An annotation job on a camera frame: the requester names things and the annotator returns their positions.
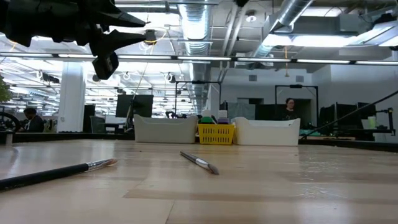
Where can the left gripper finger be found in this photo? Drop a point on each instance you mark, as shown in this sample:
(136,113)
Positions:
(109,42)
(121,18)

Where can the purple paint bottle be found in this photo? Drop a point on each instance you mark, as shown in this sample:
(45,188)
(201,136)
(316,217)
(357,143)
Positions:
(223,120)

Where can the black ceiling device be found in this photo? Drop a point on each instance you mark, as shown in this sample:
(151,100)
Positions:
(151,40)

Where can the white building pillar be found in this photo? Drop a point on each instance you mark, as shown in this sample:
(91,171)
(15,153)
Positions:
(71,102)

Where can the black computer monitor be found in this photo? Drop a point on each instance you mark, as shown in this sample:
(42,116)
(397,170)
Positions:
(327,119)
(89,115)
(346,118)
(141,105)

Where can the green artificial plant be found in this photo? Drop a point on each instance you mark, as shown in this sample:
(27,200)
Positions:
(3,91)

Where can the black beam with light strips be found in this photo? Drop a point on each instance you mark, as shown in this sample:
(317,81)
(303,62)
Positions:
(202,58)

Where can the person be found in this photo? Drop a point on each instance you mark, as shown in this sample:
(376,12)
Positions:
(289,112)
(34,124)

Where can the grey plastic bin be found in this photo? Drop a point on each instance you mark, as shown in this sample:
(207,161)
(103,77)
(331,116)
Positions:
(166,130)

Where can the black spoked wheel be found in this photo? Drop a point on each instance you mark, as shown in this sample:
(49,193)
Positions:
(6,121)

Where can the small grey cylinder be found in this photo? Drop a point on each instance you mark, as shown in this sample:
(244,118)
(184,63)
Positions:
(8,138)

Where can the yellow plastic basket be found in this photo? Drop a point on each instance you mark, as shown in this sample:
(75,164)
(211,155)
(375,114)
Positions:
(216,134)

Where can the long thin black paintbrush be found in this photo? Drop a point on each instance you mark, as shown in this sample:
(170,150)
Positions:
(46,175)

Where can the flat silver-ferrule brush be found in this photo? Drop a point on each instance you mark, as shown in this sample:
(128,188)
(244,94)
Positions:
(202,163)

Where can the white plastic bin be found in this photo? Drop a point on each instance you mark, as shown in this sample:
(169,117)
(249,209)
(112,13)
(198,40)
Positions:
(267,132)

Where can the green cup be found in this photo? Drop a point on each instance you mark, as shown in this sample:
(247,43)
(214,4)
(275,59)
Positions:
(372,122)

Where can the black metal stand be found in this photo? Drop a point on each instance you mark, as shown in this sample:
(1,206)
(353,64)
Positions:
(390,121)

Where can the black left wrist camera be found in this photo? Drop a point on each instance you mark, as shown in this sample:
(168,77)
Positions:
(105,67)

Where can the black station frame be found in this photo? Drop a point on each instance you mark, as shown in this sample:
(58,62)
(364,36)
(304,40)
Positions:
(295,86)
(199,82)

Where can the black aluminium table frame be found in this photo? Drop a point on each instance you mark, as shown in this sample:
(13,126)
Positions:
(62,137)

